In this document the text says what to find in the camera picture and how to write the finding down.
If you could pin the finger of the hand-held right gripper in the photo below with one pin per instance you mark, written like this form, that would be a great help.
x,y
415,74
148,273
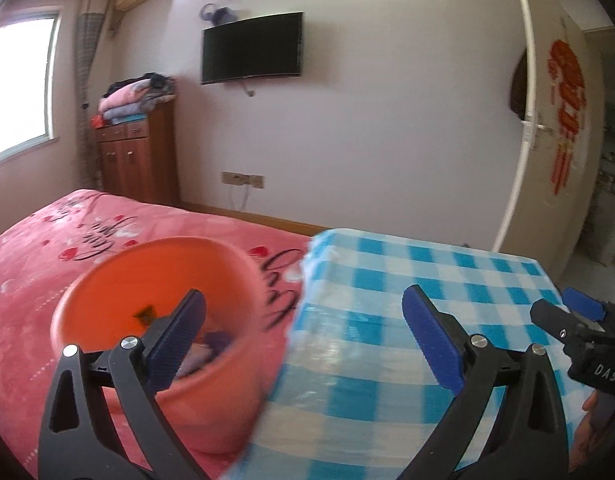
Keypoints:
x,y
555,322
585,305

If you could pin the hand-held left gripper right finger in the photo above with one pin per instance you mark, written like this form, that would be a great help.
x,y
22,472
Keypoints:
x,y
432,340

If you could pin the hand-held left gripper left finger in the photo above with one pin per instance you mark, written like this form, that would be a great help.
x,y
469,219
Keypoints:
x,y
180,335

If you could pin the orange plastic bucket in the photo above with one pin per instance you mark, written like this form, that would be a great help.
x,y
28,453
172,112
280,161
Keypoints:
x,y
112,280

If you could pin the person's right hand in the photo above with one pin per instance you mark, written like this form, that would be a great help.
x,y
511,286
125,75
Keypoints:
x,y
582,440

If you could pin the blue checkered tablecloth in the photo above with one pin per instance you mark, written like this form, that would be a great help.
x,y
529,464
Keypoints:
x,y
387,270

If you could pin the wooden baseboard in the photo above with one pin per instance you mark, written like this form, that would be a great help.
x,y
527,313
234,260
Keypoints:
x,y
257,217

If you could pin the pink printed blanket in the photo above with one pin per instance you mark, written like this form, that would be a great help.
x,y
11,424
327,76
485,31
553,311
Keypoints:
x,y
47,260

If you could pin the wooden cabinet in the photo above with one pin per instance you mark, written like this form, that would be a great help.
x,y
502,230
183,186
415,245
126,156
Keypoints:
x,y
137,160

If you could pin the red door decoration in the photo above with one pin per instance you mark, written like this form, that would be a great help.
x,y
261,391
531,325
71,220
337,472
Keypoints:
x,y
567,85

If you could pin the white door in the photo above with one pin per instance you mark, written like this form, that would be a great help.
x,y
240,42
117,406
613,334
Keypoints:
x,y
542,85

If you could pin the dark hanging bag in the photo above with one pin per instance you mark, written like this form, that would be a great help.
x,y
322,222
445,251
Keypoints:
x,y
518,90

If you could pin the stack of folded clothes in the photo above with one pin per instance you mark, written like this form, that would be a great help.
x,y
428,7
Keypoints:
x,y
132,97

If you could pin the grey checked curtain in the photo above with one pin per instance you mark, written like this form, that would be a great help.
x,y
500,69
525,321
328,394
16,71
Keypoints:
x,y
84,60

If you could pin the window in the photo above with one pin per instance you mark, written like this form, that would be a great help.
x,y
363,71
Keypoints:
x,y
17,85

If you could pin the wall socket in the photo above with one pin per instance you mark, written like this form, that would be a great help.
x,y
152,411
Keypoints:
x,y
242,180

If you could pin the black wall television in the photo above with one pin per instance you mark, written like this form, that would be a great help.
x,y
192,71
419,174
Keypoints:
x,y
252,47

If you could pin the blue wall ornament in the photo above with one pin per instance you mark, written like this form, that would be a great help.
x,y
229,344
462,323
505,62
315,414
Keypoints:
x,y
222,14

